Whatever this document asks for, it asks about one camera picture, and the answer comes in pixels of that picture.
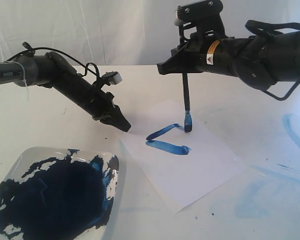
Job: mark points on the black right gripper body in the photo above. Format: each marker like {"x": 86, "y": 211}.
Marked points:
{"x": 236, "y": 57}

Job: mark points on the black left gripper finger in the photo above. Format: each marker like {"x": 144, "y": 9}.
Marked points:
{"x": 115, "y": 118}

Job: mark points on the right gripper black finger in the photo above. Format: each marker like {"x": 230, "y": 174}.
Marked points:
{"x": 177, "y": 63}

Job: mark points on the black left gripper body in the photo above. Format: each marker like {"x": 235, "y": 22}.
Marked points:
{"x": 90, "y": 97}

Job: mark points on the black handled paintbrush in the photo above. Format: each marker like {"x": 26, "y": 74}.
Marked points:
{"x": 188, "y": 124}

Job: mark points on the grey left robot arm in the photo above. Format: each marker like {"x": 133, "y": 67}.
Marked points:
{"x": 53, "y": 71}

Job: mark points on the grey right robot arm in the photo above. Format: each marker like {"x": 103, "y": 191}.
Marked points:
{"x": 282, "y": 49}

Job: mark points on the white paper sheet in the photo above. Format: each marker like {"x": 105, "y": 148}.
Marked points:
{"x": 182, "y": 167}

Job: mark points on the white paint tray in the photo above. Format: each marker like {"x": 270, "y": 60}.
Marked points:
{"x": 58, "y": 194}

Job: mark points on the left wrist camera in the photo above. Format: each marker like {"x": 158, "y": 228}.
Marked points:
{"x": 112, "y": 78}

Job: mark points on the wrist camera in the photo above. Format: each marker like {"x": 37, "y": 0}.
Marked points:
{"x": 203, "y": 15}
{"x": 112, "y": 78}

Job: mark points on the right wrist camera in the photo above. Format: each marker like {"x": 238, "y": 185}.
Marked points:
{"x": 203, "y": 15}

